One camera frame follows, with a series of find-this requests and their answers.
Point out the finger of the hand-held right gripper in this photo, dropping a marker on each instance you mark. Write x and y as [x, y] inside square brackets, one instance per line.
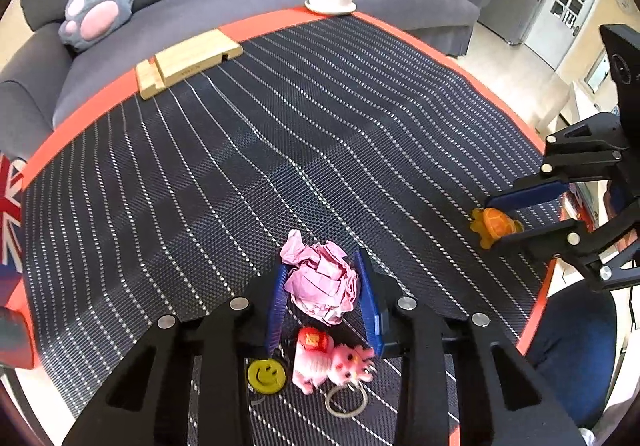
[540, 236]
[535, 193]

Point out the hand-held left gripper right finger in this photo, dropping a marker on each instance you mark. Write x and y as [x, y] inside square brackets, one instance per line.
[370, 296]

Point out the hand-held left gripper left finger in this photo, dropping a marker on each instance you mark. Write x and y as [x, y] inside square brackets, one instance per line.
[277, 306]

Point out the orange turtle toy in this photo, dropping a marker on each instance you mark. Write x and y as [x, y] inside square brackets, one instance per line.
[495, 223]

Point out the pink paper ball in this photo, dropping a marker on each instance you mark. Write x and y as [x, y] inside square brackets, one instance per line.
[322, 281]

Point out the white door with windows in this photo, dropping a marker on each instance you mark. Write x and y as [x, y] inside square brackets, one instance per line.
[562, 16]

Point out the person's right leg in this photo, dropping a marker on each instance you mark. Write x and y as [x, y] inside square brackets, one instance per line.
[575, 351]

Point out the black striped table mat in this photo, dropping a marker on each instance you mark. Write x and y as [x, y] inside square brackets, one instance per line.
[250, 151]

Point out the wooden phone stand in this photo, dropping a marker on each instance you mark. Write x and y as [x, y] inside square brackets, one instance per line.
[192, 58]

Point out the teal thermos bottle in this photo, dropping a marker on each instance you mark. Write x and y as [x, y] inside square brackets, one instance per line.
[15, 338]

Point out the red table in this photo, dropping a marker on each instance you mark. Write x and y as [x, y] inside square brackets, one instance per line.
[280, 21]

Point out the flag print tissue box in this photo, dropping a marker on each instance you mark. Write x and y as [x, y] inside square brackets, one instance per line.
[9, 206]

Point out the grey pink paw pillow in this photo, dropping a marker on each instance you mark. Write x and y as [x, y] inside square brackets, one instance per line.
[97, 13]

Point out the wall clock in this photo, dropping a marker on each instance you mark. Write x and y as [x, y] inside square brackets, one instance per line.
[623, 1]

